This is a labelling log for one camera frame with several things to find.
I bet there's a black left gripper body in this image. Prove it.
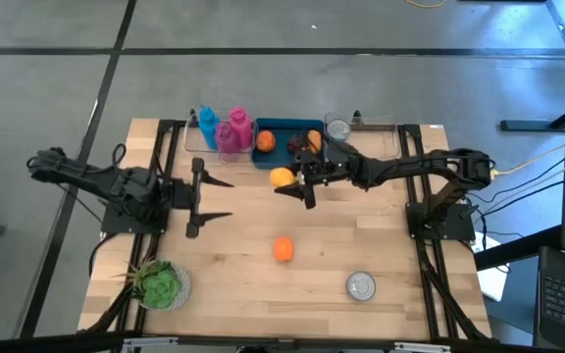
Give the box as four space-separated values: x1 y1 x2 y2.
156 178 204 216

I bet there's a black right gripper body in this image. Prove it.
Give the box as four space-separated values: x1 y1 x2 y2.
299 141 366 190

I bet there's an orange oblong toy vegetable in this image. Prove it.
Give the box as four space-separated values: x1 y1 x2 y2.
306 128 324 154

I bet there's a yellow toy lemon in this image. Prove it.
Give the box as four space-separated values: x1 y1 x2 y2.
269 167 297 189

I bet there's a magenta squeeze bottle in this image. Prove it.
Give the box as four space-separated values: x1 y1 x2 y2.
215 121 240 163

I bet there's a blue squeeze bottle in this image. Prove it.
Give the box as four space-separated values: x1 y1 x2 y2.
197 105 221 151

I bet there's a reddish orange toy fruit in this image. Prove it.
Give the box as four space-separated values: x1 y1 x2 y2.
255 129 278 154

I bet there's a bright pink squeeze bottle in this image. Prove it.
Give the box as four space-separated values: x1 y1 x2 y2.
228 106 254 150

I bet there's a teal plastic bin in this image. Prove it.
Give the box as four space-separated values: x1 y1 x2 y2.
251 117 327 172

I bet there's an orange soft cube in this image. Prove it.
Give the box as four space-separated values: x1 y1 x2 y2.
273 236 295 264

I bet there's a potted green succulent plant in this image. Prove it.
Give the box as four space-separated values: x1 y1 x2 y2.
115 257 194 312

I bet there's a black table foot bar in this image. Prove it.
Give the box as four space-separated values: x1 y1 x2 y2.
500 91 565 132
473 224 565 272

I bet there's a black metal rig frame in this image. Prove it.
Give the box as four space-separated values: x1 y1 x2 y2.
78 110 492 353

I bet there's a yellow floor cable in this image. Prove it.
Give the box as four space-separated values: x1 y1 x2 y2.
403 0 446 10

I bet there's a tan cable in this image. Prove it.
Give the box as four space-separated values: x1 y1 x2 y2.
490 144 565 177

